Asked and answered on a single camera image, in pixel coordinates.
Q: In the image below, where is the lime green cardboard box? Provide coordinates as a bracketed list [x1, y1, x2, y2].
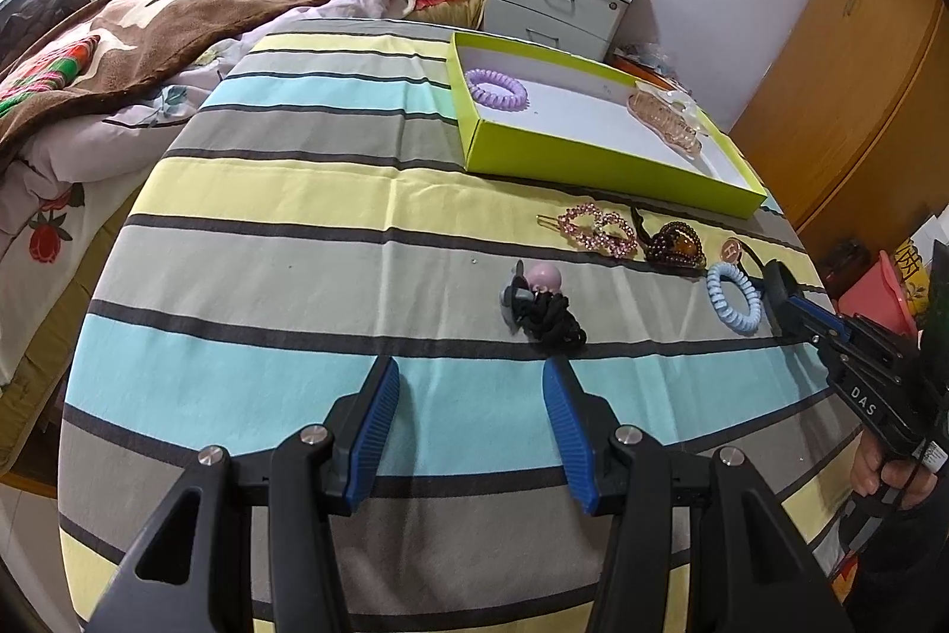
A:
[447, 31, 768, 219]

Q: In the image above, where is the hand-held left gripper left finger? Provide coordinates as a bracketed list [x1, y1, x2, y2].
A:
[85, 355, 402, 633]

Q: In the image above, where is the person's right forearm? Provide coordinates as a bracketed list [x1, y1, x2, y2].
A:
[837, 492, 949, 633]

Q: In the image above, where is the black hair tie round charm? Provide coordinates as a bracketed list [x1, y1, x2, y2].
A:
[722, 236, 776, 278]

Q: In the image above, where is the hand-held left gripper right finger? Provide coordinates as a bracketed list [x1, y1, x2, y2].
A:
[543, 357, 854, 633]

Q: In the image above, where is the pink rhinestone heart hair clip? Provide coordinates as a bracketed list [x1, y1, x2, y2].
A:
[537, 204, 640, 261]

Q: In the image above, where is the grey drawer nightstand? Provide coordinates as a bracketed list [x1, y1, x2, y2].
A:
[482, 0, 639, 63]

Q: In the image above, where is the pink plastic bin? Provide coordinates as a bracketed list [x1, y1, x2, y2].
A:
[841, 251, 921, 338]

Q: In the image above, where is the clear pink hair claw clip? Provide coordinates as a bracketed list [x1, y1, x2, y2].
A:
[626, 88, 705, 155]

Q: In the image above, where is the dark red bead bracelet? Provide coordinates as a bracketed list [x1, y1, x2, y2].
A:
[630, 203, 709, 271]

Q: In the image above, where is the purple spiral hair tie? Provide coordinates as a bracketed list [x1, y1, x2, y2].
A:
[466, 68, 529, 113]

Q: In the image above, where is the red patterned pillow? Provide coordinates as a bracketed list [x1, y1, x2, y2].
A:
[411, 0, 491, 30]

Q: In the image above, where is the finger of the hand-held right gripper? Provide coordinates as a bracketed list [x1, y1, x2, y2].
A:
[787, 295, 850, 346]
[762, 260, 817, 338]

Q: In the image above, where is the person's right hand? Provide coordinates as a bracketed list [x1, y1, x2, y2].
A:
[849, 432, 944, 510]

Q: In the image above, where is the black hair tie pink ball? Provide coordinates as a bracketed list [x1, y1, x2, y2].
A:
[500, 260, 588, 356]

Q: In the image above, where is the blue spiral hair tie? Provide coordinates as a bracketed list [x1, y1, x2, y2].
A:
[706, 262, 763, 333]

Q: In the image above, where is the large wooden wardrobe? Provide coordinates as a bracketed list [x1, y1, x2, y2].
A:
[730, 0, 949, 249]

